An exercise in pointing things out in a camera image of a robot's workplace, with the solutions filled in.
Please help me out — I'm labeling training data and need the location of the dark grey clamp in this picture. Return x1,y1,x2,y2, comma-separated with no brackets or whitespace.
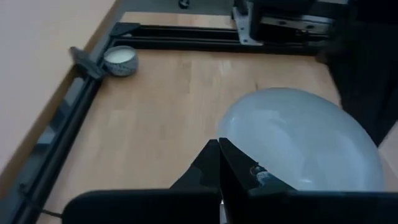
68,46,106,80

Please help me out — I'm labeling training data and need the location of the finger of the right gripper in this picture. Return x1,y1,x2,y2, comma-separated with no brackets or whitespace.
326,62,398,147

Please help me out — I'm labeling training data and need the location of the silver corner bracket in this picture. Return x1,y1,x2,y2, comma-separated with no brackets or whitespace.
232,6,264,47

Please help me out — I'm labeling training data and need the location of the black aluminium table frame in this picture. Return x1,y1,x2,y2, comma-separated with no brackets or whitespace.
0,21,330,224

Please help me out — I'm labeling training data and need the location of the large wooden desk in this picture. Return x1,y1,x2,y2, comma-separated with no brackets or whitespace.
0,0,118,187

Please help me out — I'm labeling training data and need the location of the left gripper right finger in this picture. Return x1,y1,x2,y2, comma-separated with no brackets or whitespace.
219,138,398,224

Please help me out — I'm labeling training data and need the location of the white flood lightbulb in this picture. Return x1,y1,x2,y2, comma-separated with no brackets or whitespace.
216,87,386,192

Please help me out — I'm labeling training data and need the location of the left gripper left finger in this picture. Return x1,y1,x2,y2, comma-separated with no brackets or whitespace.
62,139,221,224

